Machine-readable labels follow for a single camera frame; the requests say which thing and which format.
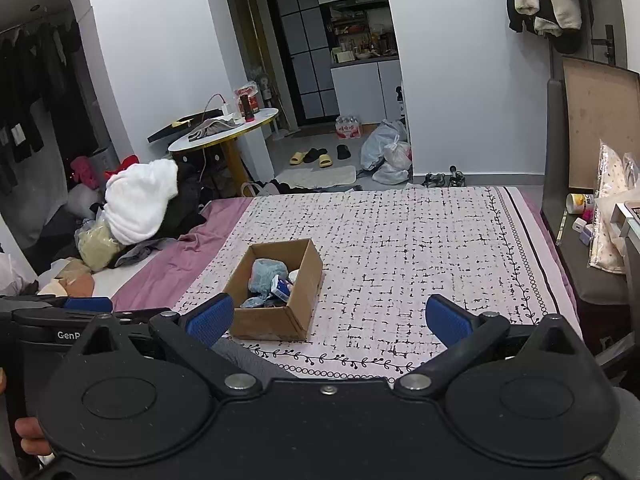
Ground grey plastic bag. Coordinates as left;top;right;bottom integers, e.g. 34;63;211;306
360;119;408;171

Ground white towel bundle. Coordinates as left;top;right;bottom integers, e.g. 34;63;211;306
104;159;180;246

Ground white floor mat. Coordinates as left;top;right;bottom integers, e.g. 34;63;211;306
275;165;358;188

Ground white kitchen cabinet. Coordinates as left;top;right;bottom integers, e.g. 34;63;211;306
330;57;403;123

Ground brown cardboard box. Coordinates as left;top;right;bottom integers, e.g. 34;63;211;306
222;238;323;342

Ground grey upholstered chair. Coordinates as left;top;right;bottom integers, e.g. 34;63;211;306
541;77;633;306

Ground white box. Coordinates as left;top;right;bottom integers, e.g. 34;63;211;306
607;200;640;241

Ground white charger with pink cable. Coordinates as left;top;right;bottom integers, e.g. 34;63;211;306
202;92;236;118

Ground grey fluffy plush toy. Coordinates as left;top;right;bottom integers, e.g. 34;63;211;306
248;258;290;293

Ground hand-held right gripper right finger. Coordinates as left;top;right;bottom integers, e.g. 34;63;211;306
394;294;590;401

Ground black door handle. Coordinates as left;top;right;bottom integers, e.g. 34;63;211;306
590;25;617;66

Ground red clothing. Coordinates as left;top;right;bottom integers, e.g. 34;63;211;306
70;155;138;188

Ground yellow white cup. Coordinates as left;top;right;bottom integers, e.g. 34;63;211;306
566;192;596;215

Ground flat black board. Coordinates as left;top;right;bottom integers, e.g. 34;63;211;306
146;110;223;143

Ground glossy floral bag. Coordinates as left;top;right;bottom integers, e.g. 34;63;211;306
589;142;640;276

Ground round white table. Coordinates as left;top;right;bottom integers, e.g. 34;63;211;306
167;107;281;196

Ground grey cloth on bed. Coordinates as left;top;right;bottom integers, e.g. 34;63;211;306
114;237;178;268

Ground white standing fan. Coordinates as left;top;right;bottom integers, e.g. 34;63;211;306
252;72;301;141

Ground hanging dark clothes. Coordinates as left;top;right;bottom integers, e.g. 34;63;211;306
0;22;98;196

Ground white black patterned blanket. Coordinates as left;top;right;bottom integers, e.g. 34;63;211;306
170;186;583;381

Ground black clothing pile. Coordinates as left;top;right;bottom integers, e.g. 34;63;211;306
90;160;281;241

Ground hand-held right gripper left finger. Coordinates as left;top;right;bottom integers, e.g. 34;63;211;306
65;292;265;401

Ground white red plastic bag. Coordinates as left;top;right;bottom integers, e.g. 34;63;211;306
382;135;413;166

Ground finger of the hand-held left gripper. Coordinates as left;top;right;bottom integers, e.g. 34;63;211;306
64;296;115;313

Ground brown wooden board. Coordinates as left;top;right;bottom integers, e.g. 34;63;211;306
561;56;640;191

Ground person's left hand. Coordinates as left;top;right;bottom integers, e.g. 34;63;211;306
14;416;53;457

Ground bottle pack with red label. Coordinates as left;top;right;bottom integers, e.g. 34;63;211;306
335;115;364;141

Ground black framed glass door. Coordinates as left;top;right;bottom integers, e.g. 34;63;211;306
264;0;338;126

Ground pink bedsheet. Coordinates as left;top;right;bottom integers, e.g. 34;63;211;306
92;196;256;313

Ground tan cloth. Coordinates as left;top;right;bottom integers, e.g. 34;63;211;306
37;259;96;298

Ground beige stuffed bag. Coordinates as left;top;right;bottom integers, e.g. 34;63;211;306
75;220;126;271

